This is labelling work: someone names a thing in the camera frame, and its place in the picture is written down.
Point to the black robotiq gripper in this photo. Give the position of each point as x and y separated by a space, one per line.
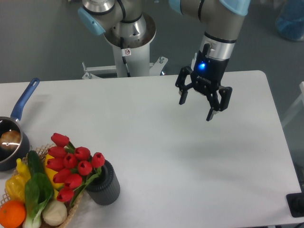
206 78

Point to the red tulip bouquet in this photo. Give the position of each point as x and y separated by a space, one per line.
74 168

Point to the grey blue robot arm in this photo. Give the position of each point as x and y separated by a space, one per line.
223 19

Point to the dark grey ribbed vase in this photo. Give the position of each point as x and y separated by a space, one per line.
105 189

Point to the blue translucent container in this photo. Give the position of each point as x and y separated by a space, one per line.
290 21

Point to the black device at edge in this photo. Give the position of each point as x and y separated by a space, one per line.
296 204

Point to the woven wicker basket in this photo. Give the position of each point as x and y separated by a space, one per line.
42 152

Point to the yellow corn cob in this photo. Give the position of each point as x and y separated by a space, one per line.
55 194

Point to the green cucumber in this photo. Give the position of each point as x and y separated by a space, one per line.
34 163

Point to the green bok choy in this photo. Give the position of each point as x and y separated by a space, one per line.
38 192

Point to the beige mushroom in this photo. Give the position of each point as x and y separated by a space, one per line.
55 213

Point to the brown bread bun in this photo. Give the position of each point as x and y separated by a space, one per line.
10 140

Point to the yellow bell pepper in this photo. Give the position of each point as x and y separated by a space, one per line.
15 187

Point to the orange fruit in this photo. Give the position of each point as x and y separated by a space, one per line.
12 214

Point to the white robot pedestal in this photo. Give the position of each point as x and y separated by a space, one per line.
131 49

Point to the white frame at right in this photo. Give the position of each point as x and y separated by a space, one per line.
294 108

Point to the blue handled saucepan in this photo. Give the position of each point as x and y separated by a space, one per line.
7 157

